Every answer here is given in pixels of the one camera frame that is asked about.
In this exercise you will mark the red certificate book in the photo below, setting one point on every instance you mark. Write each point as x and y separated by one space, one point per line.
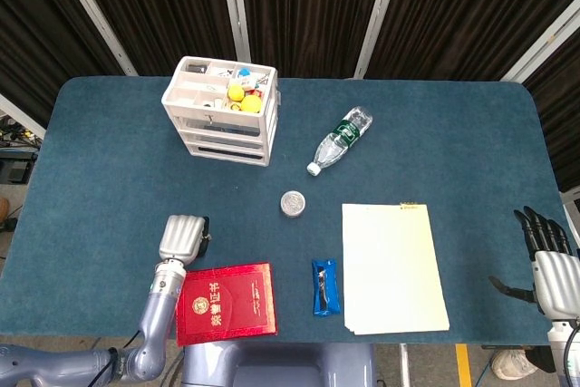
226 305

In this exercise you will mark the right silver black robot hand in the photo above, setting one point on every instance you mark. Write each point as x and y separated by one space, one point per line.
555 273

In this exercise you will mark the gold binder clip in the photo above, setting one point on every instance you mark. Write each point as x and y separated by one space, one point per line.
409 205

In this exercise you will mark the white frame post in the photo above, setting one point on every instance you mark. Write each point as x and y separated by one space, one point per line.
20 115
235 6
544 38
90 11
378 11

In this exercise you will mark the round clear plastic jar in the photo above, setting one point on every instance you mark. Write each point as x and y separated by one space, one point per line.
292 204

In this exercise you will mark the white plastic drawer organizer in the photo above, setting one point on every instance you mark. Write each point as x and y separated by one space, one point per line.
217 128

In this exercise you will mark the clear water bottle green label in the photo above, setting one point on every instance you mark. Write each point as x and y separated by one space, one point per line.
337 142

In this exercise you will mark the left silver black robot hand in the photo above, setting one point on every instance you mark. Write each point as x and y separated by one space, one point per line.
181 237

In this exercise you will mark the large yellow ball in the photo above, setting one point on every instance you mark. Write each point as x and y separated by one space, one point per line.
251 104

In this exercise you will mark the small yellow ball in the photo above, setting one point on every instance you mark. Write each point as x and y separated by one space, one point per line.
236 92

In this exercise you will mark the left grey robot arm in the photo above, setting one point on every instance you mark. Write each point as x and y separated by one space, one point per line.
158 310

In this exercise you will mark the grey robot torso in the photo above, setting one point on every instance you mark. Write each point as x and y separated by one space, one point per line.
281 366

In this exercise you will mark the pale yellow paper pad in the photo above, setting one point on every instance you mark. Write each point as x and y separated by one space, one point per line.
394 269

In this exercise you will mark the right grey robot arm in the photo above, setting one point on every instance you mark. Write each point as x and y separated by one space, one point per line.
564 351

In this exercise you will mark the blue plastic package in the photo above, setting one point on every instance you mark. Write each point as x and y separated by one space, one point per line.
325 287

